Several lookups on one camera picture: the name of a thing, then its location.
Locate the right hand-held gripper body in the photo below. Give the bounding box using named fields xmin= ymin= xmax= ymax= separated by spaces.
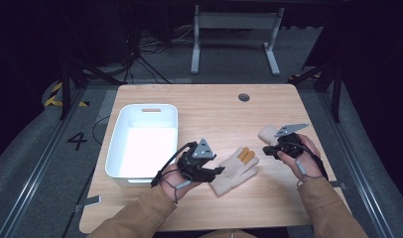
xmin=273 ymin=122 xmax=311 ymax=159

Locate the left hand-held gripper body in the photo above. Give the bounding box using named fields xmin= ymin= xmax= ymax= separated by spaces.
xmin=176 ymin=138 xmax=217 ymax=182

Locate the plain beige glove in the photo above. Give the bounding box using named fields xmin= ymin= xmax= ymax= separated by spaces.
xmin=257 ymin=124 xmax=281 ymax=147

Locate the beige glove with orange fingers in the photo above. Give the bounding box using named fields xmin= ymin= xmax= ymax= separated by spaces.
xmin=208 ymin=146 xmax=261 ymax=198

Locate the white plastic bin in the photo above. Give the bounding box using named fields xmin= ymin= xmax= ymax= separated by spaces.
xmin=104 ymin=103 xmax=180 ymax=188

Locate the person's right hand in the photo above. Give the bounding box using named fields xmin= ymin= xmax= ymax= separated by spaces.
xmin=276 ymin=133 xmax=323 ymax=186

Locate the person's left hand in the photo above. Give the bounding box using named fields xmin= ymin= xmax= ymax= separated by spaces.
xmin=159 ymin=163 xmax=203 ymax=203

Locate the black metal stand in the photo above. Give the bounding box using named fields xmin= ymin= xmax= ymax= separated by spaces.
xmin=59 ymin=54 xmax=126 ymax=121
xmin=288 ymin=58 xmax=343 ymax=124

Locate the yellow and black floor tape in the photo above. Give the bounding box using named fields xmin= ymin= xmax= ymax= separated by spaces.
xmin=44 ymin=81 xmax=90 ymax=108

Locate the grey right wrist strap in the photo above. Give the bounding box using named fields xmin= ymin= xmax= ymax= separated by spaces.
xmin=294 ymin=158 xmax=325 ymax=186

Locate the grey wrist strap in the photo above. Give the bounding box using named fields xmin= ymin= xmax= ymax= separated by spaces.
xmin=294 ymin=158 xmax=325 ymax=186
xmin=162 ymin=178 xmax=194 ymax=204

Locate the grey left wrist strap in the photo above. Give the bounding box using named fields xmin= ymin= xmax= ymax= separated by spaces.
xmin=162 ymin=178 xmax=194 ymax=204

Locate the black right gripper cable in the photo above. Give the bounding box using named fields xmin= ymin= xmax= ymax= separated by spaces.
xmin=297 ymin=142 xmax=331 ymax=181

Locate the grey metal table bracket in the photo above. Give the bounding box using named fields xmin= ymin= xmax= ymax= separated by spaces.
xmin=73 ymin=194 xmax=102 ymax=213
xmin=328 ymin=179 xmax=348 ymax=191

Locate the aluminium floor rail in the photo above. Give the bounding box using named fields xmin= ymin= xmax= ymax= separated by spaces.
xmin=0 ymin=88 xmax=88 ymax=238
xmin=316 ymin=91 xmax=396 ymax=238

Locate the thin black floor cable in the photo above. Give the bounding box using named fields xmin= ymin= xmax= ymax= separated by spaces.
xmin=91 ymin=114 xmax=112 ymax=146

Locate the bundle of floor cables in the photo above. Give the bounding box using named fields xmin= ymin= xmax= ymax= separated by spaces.
xmin=123 ymin=24 xmax=199 ymax=85

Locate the white metal desk frame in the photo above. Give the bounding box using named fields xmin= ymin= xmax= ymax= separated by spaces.
xmin=190 ymin=4 xmax=286 ymax=77

